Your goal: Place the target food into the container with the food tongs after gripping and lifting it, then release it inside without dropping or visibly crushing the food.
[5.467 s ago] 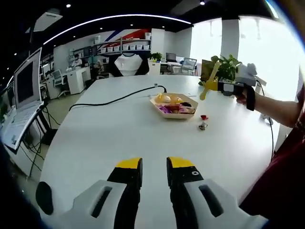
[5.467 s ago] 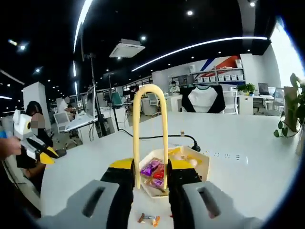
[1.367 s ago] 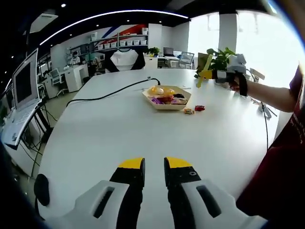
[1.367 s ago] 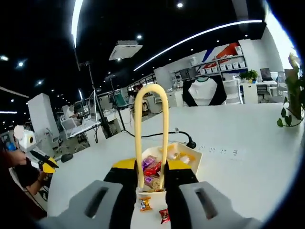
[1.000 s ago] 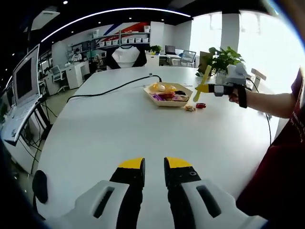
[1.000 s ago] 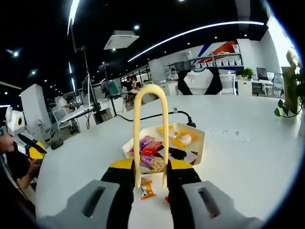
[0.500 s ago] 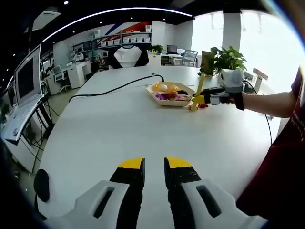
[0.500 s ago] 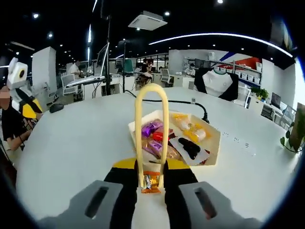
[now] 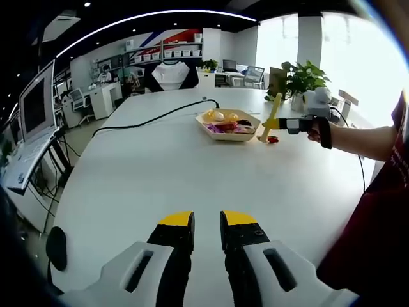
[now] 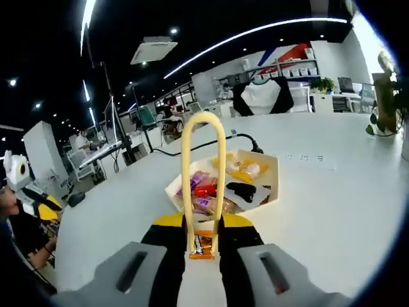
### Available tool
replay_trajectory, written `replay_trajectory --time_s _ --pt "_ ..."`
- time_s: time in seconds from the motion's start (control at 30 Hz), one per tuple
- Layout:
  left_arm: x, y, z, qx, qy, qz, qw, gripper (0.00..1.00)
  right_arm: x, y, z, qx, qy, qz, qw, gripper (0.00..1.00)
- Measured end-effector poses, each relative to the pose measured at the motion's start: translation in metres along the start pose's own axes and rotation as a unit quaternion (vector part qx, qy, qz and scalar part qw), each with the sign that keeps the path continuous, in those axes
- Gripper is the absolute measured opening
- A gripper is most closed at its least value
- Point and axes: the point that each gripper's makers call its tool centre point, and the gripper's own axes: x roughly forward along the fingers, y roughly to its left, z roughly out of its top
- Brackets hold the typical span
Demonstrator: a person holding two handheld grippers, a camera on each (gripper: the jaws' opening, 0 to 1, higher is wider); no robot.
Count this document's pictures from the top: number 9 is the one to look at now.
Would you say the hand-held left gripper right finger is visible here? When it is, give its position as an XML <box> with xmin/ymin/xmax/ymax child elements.
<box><xmin>219</xmin><ymin>209</ymin><xmax>359</xmax><ymax>307</ymax></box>

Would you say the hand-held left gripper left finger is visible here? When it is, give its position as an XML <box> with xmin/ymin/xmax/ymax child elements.
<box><xmin>59</xmin><ymin>210</ymin><xmax>196</xmax><ymax>307</ymax></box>

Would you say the beige hexagonal container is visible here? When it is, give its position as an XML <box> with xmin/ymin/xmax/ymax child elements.
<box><xmin>195</xmin><ymin>108</ymin><xmax>261</xmax><ymax>142</ymax></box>

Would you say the person's right hand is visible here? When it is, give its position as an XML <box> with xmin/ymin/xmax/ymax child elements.
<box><xmin>306</xmin><ymin>118</ymin><xmax>334</xmax><ymax>150</ymax></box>

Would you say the glass jar with metal lid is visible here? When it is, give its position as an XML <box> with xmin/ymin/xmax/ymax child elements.
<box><xmin>291</xmin><ymin>92</ymin><xmax>304</xmax><ymax>112</ymax></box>

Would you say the large green potted plant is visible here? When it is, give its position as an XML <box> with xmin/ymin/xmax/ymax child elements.
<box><xmin>264</xmin><ymin>60</ymin><xmax>332</xmax><ymax>104</ymax></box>

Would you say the small cardboard box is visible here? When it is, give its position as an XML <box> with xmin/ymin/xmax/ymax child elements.
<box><xmin>338</xmin><ymin>89</ymin><xmax>360</xmax><ymax>106</ymax></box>

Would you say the brown paper bag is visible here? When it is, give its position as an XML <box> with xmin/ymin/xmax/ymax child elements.
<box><xmin>269</xmin><ymin>67</ymin><xmax>288</xmax><ymax>97</ymax></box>

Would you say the wide bright window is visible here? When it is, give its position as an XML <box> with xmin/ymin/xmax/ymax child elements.
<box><xmin>321</xmin><ymin>11</ymin><xmax>406</xmax><ymax>129</ymax></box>

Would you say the grey mesh office chair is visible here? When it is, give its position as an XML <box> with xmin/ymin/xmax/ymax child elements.
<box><xmin>244</xmin><ymin>65</ymin><xmax>266</xmax><ymax>90</ymax></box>

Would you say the narrow bright window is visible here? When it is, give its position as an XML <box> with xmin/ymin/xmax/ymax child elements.
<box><xmin>257</xmin><ymin>14</ymin><xmax>300</xmax><ymax>70</ymax></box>

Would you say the white cabinet desk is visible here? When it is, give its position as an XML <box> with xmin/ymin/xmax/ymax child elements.
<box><xmin>197</xmin><ymin>70</ymin><xmax>247</xmax><ymax>90</ymax></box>

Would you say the small potted plant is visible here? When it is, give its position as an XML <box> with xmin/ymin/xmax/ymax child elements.
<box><xmin>198</xmin><ymin>59</ymin><xmax>220</xmax><ymax>73</ymax></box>

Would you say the black mouse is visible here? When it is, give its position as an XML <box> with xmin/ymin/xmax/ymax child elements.
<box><xmin>45</xmin><ymin>226</ymin><xmax>68</xmax><ymax>272</ymax></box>

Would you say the chair with black white shirt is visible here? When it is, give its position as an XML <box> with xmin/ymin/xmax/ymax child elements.
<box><xmin>144</xmin><ymin>61</ymin><xmax>199</xmax><ymax>94</ymax></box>

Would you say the shelf of white storage bins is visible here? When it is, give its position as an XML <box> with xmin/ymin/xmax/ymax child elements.
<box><xmin>123</xmin><ymin>31</ymin><xmax>205</xmax><ymax>65</ymax></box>

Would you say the black laptop stand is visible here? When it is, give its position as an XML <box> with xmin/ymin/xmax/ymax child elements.
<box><xmin>50</xmin><ymin>132</ymin><xmax>73</xmax><ymax>180</ymax></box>

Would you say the curved ceiling light strip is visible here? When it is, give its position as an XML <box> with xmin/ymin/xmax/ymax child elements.
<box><xmin>56</xmin><ymin>9</ymin><xmax>258</xmax><ymax>58</ymax></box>

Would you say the white office desk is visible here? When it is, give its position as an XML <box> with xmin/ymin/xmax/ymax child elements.
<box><xmin>62</xmin><ymin>81</ymin><xmax>124</xmax><ymax>129</ymax></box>

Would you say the white mesh office chair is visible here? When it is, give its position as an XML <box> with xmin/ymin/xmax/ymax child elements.
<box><xmin>69</xmin><ymin>88</ymin><xmax>94</xmax><ymax>126</ymax></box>

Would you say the white laptop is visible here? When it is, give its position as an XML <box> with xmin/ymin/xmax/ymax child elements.
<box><xmin>5</xmin><ymin>59</ymin><xmax>62</xmax><ymax>194</ymax></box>

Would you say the black power cable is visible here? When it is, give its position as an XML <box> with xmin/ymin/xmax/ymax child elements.
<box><xmin>91</xmin><ymin>98</ymin><xmax>221</xmax><ymax>139</ymax></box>

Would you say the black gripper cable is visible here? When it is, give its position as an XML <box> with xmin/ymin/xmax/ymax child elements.
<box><xmin>330</xmin><ymin>107</ymin><xmax>367</xmax><ymax>193</ymax></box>

